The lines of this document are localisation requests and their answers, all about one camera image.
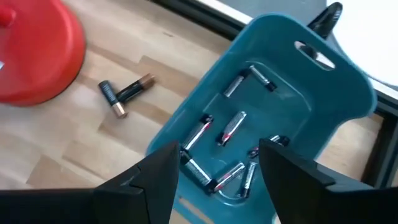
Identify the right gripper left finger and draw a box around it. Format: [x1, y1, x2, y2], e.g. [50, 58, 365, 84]
[0, 141, 182, 224]

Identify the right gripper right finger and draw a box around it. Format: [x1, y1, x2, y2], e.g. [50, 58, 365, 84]
[259, 138, 398, 224]

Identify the silver red black battery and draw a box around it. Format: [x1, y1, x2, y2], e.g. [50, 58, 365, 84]
[248, 134, 290, 158]
[181, 114, 215, 152]
[223, 68, 251, 98]
[207, 161, 246, 194]
[248, 64, 277, 93]
[216, 111, 248, 147]
[239, 161, 258, 199]
[179, 151, 214, 187]

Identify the teal plastic bin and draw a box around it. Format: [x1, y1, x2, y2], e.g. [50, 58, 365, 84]
[146, 12, 378, 224]

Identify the black copper-tipped battery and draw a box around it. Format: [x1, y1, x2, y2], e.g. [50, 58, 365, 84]
[115, 73, 156, 104]
[98, 80, 128, 119]

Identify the white round object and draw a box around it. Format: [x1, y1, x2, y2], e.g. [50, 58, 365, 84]
[326, 0, 398, 91]

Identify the red desk lamp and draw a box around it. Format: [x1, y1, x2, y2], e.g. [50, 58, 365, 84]
[0, 0, 86, 107]

